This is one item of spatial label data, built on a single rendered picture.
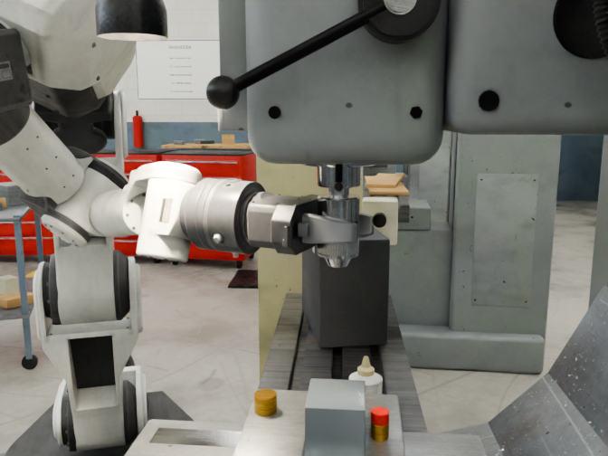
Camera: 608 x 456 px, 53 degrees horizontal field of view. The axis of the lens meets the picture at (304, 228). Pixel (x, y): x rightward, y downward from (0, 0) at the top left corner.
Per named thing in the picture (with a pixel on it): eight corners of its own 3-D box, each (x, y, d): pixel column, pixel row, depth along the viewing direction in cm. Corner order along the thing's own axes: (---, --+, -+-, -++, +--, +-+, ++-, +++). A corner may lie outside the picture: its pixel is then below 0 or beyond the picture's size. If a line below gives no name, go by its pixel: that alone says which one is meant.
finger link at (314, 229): (356, 247, 66) (303, 241, 68) (356, 217, 65) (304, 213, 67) (350, 250, 64) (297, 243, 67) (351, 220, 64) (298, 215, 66)
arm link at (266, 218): (289, 190, 63) (193, 184, 68) (288, 280, 65) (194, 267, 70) (334, 178, 75) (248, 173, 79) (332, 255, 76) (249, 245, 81)
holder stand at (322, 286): (318, 348, 103) (318, 232, 100) (301, 308, 125) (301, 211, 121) (387, 345, 105) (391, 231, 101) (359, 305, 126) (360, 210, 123)
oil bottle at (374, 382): (347, 449, 73) (349, 362, 71) (347, 432, 77) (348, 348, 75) (382, 450, 72) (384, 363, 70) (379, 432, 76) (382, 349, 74)
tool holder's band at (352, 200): (310, 205, 67) (310, 196, 67) (327, 200, 71) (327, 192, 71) (351, 208, 65) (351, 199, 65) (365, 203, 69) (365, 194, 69)
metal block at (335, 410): (304, 470, 54) (304, 407, 53) (310, 435, 60) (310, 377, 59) (364, 473, 53) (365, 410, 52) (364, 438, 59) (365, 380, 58)
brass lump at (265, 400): (252, 415, 58) (251, 398, 58) (256, 404, 60) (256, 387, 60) (275, 416, 58) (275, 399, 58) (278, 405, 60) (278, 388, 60)
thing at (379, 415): (370, 441, 54) (371, 414, 53) (370, 432, 55) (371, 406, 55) (388, 441, 54) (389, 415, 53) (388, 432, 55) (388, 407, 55)
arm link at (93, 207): (139, 254, 86) (94, 251, 101) (179, 196, 90) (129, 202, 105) (78, 208, 81) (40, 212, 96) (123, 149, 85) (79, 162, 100)
